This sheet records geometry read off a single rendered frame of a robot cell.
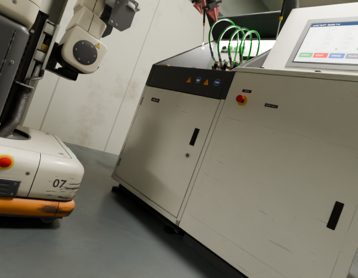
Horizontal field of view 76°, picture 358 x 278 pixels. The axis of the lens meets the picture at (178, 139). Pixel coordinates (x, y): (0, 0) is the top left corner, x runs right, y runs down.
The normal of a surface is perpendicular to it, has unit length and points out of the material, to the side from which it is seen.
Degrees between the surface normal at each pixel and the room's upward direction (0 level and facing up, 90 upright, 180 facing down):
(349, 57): 76
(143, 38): 90
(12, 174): 90
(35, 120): 90
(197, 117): 90
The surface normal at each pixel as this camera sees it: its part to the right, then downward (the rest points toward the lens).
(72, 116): 0.59, 0.22
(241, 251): -0.62, -0.22
